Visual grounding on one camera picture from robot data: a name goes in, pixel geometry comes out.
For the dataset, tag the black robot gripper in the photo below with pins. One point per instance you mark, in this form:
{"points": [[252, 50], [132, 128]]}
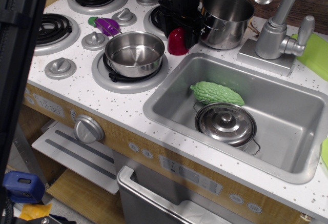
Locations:
{"points": [[173, 12]]}

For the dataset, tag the red toy sweet potato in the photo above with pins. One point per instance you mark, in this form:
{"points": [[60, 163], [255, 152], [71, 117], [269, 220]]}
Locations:
{"points": [[176, 42]]}

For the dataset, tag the small steel pan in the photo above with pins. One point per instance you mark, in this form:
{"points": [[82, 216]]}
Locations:
{"points": [[135, 54]]}

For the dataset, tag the silver stove knob upper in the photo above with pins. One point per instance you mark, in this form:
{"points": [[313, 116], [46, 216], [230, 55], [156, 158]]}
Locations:
{"points": [[125, 17]]}

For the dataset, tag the silver stove knob middle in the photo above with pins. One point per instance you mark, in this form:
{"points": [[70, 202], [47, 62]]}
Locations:
{"points": [[94, 41]]}

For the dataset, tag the silver stove knob front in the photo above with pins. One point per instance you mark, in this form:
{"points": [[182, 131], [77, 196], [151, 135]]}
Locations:
{"points": [[60, 68]]}

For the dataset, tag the back right coil burner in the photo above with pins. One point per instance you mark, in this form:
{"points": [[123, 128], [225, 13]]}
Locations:
{"points": [[152, 25]]}

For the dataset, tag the tall steel pot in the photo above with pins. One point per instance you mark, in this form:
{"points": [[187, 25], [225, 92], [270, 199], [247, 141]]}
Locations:
{"points": [[225, 22]]}

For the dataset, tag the green toy bitter gourd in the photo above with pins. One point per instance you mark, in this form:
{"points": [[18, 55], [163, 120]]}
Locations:
{"points": [[215, 93]]}

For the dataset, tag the purple toy eggplant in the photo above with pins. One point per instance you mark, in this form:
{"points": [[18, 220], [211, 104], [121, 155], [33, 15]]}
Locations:
{"points": [[107, 26]]}

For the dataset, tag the front right coil burner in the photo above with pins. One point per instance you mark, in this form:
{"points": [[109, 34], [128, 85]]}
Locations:
{"points": [[135, 85]]}

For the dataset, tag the silver toy faucet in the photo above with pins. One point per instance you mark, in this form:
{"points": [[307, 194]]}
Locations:
{"points": [[274, 50]]}

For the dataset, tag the small lidded steel pot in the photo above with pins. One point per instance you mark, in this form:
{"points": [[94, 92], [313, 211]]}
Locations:
{"points": [[227, 123]]}

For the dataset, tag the front left coil burner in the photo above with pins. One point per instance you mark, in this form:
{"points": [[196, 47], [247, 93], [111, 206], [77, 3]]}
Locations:
{"points": [[56, 33]]}

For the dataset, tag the grey toy sink basin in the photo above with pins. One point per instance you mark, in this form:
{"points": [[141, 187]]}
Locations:
{"points": [[291, 120]]}

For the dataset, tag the green cutting board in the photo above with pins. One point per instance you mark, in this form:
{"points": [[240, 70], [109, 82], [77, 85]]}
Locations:
{"points": [[314, 56]]}

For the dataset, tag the large silver oven dial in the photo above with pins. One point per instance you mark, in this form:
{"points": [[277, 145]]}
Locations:
{"points": [[87, 130]]}

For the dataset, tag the white oven shelf panel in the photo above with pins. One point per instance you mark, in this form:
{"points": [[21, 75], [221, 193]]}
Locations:
{"points": [[93, 162]]}

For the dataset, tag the grey dishwasher door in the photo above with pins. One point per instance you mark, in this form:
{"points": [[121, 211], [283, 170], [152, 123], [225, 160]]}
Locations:
{"points": [[149, 197]]}

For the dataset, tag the green object at right edge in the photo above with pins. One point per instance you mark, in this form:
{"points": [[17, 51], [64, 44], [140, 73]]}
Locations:
{"points": [[324, 152]]}

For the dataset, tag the blue clamp tool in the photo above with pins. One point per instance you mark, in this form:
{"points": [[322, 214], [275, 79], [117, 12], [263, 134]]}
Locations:
{"points": [[23, 187]]}

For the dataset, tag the black camera-side pole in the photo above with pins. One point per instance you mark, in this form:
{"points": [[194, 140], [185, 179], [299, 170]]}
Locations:
{"points": [[20, 21]]}

